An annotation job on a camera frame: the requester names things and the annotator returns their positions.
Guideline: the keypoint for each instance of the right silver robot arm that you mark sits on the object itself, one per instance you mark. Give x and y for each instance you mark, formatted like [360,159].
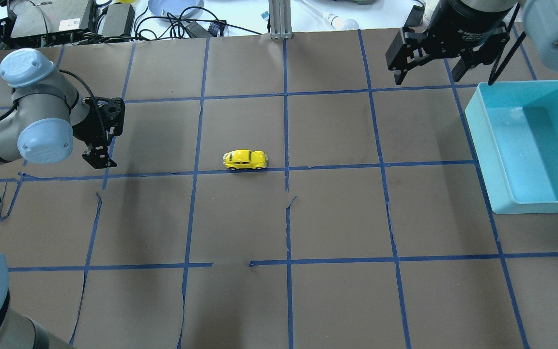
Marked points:
[534,19]

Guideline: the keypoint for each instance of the black power adapter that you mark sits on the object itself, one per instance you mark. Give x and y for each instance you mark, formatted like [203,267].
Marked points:
[117,20]

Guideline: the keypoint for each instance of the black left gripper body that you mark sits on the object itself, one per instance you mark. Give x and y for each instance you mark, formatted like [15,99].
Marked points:
[82,130]

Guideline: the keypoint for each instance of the blue plate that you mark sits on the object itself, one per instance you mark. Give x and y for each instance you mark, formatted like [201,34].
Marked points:
[161,8]

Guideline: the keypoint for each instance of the white light bulb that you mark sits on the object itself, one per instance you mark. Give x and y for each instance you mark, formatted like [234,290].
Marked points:
[332,20]

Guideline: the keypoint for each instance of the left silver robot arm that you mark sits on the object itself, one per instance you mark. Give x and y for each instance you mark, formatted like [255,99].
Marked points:
[46,115]

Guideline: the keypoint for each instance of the yellow beetle toy car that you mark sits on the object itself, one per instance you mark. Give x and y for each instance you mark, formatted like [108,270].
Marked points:
[244,159]

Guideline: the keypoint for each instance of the aluminium frame post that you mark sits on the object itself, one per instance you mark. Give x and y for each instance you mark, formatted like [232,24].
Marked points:
[280,19]

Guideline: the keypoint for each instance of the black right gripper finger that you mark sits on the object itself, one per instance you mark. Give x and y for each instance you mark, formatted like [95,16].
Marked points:
[464,64]
[399,75]

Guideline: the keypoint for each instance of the turquoise plastic storage bin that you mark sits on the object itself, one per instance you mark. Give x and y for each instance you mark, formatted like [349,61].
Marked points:
[514,129]

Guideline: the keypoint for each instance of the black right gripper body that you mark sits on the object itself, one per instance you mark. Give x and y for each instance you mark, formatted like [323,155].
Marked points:
[470,19]

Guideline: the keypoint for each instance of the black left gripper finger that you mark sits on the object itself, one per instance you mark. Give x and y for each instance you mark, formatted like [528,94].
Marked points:
[96,156]
[105,159]

